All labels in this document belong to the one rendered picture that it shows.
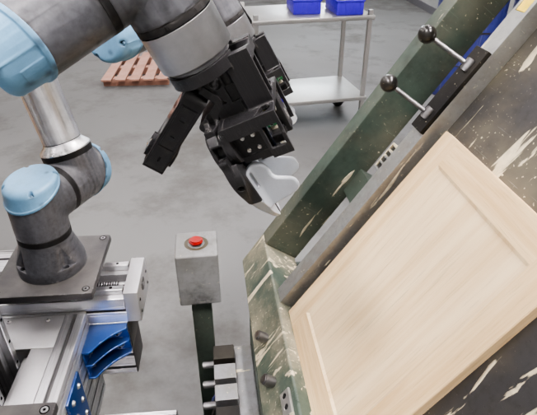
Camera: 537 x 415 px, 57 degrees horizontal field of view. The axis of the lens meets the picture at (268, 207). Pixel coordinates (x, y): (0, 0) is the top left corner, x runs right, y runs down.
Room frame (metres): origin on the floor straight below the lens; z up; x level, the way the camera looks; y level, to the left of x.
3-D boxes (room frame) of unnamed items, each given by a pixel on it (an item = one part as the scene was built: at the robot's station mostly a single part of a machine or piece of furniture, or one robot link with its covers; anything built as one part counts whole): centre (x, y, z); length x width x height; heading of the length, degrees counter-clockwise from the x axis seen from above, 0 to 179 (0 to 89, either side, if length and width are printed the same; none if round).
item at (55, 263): (0.91, 0.50, 1.09); 0.15 x 0.15 x 0.10
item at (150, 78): (5.79, 1.49, 0.05); 1.12 x 0.75 x 0.10; 2
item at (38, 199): (0.92, 0.50, 1.20); 0.13 x 0.12 x 0.14; 159
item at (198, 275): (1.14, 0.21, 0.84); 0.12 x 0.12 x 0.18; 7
